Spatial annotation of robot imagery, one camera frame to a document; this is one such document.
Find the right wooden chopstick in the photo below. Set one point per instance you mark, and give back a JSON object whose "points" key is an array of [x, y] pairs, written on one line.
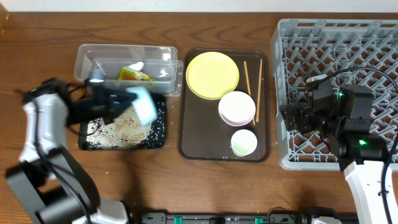
{"points": [[259, 91]]}

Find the yellow plate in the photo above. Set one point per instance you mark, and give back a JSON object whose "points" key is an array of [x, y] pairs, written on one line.
{"points": [[211, 75]]}

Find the black waste tray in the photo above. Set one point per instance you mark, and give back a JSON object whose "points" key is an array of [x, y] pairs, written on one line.
{"points": [[155, 137]]}

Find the white tissue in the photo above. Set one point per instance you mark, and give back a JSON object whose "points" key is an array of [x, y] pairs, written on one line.
{"points": [[136, 66]]}

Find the dark brown serving tray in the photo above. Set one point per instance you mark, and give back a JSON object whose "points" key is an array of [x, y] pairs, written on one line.
{"points": [[205, 136]]}

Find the white green cup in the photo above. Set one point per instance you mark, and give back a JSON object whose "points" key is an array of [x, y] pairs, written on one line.
{"points": [[243, 142]]}

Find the clear plastic bin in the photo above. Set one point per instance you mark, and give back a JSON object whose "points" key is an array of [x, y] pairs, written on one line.
{"points": [[160, 63]]}

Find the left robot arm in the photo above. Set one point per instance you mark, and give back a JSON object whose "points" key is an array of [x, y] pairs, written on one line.
{"points": [[49, 183]]}

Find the light blue bowl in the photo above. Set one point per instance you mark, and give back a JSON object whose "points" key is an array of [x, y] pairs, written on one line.
{"points": [[143, 104]]}

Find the grey dishwasher rack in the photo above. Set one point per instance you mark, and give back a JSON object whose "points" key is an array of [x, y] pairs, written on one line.
{"points": [[361, 52]]}

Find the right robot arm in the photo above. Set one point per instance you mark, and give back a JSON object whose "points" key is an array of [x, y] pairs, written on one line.
{"points": [[343, 120]]}

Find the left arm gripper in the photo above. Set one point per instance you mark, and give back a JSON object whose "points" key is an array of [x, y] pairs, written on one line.
{"points": [[115, 102]]}

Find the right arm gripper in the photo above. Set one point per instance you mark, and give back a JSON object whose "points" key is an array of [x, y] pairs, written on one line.
{"points": [[292, 117]]}

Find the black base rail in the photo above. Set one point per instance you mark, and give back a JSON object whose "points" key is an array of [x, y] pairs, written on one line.
{"points": [[306, 217]]}

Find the pink bowl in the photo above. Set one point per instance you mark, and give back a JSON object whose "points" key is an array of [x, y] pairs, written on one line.
{"points": [[237, 108]]}

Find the rice food waste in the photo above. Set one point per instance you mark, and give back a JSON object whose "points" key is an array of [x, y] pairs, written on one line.
{"points": [[124, 133]]}

